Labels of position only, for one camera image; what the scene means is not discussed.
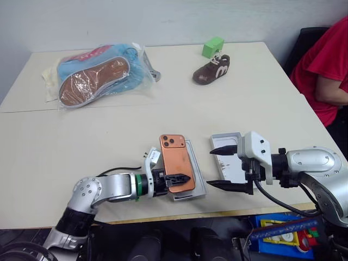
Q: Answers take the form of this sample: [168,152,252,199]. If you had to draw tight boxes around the orange smartphone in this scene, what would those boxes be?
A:
[159,134,196,194]

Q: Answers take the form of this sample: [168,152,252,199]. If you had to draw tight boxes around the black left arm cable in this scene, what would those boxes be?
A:
[95,166,145,178]

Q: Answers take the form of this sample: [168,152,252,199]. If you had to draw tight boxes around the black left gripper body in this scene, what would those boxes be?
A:
[151,169,171,197]

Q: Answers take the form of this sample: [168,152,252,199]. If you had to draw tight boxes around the yellow plastic toy frame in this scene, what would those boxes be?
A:
[260,219,300,243]

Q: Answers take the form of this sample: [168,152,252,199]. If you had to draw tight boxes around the cream paper packet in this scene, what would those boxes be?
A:
[41,67,61,103]

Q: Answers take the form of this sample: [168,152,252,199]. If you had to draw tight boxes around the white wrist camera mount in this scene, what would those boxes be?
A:
[237,130,274,186]
[142,146,161,179]

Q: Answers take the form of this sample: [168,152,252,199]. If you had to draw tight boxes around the blue shoe brown sole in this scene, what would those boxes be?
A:
[58,56,131,110]

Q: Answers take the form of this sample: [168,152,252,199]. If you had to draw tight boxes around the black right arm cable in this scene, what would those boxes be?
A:
[253,181,323,218]

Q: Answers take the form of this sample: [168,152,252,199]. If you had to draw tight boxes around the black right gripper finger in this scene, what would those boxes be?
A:
[209,145,240,157]
[206,179,255,196]

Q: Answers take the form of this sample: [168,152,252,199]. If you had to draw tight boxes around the colourful toy blocks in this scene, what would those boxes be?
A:
[297,227,321,252]

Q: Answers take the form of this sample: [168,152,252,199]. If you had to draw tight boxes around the bagged blue shoes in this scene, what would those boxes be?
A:
[41,41,161,111]

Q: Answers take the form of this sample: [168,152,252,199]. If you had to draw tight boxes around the small brown shoe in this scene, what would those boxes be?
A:
[192,53,231,85]

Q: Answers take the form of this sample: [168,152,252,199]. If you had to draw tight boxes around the blue red patterned tube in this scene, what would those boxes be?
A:
[249,218,319,240]

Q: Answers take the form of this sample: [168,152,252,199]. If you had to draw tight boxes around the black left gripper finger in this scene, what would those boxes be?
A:
[164,173,191,189]

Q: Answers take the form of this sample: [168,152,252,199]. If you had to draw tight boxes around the blue plastic bin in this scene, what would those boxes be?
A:
[247,213,320,259]

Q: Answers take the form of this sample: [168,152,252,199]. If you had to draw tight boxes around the green box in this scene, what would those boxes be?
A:
[202,36,225,59]

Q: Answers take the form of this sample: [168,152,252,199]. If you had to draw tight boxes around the person in red shirt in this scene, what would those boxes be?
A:
[289,15,348,161]

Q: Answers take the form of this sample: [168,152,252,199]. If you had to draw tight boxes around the dark rounded shape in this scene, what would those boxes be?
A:
[189,226,232,261]
[127,229,164,261]

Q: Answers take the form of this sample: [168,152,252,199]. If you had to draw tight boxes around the white phone box base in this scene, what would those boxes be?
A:
[167,139,209,202]

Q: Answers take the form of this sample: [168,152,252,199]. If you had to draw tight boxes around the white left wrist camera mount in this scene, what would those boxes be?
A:
[142,146,161,179]

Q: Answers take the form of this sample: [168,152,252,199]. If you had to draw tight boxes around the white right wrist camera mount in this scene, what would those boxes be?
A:
[237,130,274,186]

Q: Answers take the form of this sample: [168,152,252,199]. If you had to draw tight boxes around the white phone box lid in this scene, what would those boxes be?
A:
[208,131,258,188]

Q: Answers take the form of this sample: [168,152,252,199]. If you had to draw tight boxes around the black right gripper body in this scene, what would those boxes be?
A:
[240,157,267,184]

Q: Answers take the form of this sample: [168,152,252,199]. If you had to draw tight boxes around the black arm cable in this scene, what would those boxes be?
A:
[253,181,323,218]
[95,166,145,178]

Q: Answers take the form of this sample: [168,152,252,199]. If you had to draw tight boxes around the blue shoe pink lining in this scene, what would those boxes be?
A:
[57,43,145,90]

